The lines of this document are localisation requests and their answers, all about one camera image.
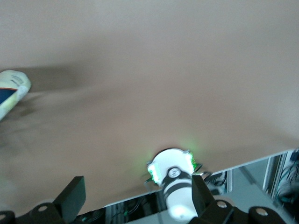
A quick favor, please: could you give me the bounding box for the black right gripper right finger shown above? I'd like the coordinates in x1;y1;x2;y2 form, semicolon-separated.
186;174;294;224

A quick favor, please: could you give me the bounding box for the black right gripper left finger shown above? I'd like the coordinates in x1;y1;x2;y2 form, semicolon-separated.
0;176;86;224

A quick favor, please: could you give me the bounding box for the white blue tennis ball can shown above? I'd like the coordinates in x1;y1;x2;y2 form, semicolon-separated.
0;70;32;122

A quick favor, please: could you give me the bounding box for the aluminium frame upright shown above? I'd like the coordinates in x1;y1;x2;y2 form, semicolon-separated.
263;149;299;206

